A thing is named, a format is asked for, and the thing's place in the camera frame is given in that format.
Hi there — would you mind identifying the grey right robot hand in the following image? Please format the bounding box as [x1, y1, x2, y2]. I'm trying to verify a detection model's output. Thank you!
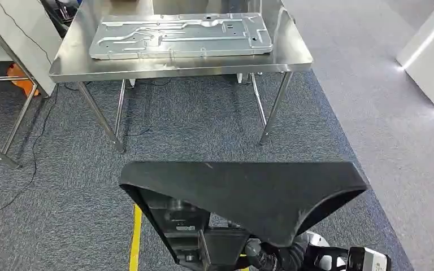
[244, 237, 311, 271]

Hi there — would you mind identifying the black plastic plate frame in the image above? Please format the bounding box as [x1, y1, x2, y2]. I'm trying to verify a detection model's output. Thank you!
[118, 160, 370, 271]

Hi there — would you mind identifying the stainless steel table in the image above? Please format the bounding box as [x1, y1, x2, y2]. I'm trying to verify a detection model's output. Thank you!
[48, 0, 314, 154]

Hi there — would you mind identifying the stamped sheet metal panel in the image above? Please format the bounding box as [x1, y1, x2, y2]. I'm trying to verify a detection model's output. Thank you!
[88, 12, 274, 61]

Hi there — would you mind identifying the white cabinet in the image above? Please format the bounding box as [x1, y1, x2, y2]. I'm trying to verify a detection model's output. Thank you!
[395, 0, 434, 129]

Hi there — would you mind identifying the orange object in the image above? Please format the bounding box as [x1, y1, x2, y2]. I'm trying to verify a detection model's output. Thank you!
[6, 63, 40, 98]

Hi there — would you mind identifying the black equipment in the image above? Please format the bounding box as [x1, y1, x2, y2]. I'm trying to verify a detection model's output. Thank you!
[39, 0, 82, 39]

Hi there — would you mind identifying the white board panel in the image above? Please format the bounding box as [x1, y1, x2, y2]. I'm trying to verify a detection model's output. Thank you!
[0, 0, 64, 98]

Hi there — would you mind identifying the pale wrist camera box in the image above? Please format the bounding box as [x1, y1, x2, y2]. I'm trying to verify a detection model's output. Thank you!
[347, 246, 392, 271]

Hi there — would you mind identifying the black floor cable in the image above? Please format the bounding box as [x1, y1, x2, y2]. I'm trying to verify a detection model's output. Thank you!
[0, 0, 60, 216]

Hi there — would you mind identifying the steel frame side table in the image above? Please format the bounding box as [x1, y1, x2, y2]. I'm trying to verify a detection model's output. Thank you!
[0, 0, 40, 170]

